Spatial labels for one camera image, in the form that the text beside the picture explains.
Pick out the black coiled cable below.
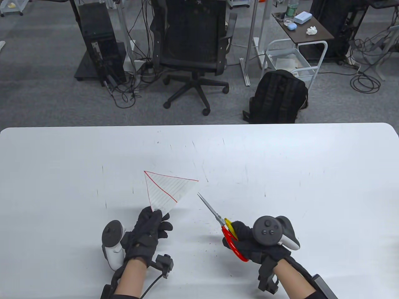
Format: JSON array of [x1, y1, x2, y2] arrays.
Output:
[[350, 73, 381, 93]]

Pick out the black cable bundle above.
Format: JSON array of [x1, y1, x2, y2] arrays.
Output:
[[104, 70, 153, 109]]

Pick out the white metal stand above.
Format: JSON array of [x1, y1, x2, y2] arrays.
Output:
[[239, 0, 269, 87], [116, 0, 146, 75]]

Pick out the grey metal stand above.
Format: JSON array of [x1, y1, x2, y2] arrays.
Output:
[[373, 25, 399, 81]]

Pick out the person's right forearm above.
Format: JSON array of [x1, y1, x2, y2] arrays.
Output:
[[271, 257, 317, 299]]

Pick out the person's left hand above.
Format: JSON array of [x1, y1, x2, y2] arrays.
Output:
[[120, 206, 173, 269]]

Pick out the light blue box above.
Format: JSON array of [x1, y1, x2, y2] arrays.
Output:
[[294, 12, 313, 25]]

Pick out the white cart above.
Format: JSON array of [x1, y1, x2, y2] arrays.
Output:
[[0, 0, 31, 17]]

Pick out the person's left forearm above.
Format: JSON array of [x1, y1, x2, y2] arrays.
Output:
[[117, 259, 147, 298]]

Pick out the brown top white side table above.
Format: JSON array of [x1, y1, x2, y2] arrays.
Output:
[[260, 12, 335, 91]]

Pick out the white lined paper red line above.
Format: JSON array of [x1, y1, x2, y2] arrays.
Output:
[[144, 170, 199, 213]]

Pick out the person's right hand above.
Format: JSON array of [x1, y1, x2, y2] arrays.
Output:
[[223, 221, 292, 266]]

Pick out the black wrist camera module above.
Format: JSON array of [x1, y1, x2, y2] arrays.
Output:
[[153, 254, 174, 279], [312, 274, 339, 299]]

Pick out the black backpack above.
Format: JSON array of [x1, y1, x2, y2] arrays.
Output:
[[243, 70, 309, 124]]

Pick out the black office chair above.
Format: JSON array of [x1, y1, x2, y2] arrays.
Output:
[[150, 0, 238, 116]]

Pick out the black equipment rack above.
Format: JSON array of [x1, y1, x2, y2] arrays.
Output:
[[310, 0, 370, 63]]

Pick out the black desk frame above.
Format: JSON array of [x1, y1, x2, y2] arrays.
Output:
[[69, 0, 100, 82]]

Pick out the black computer tower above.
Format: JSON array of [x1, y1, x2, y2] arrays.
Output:
[[77, 2, 127, 87]]

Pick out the red and yellow handled scissors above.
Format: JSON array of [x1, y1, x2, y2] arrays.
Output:
[[197, 192, 250, 263]]

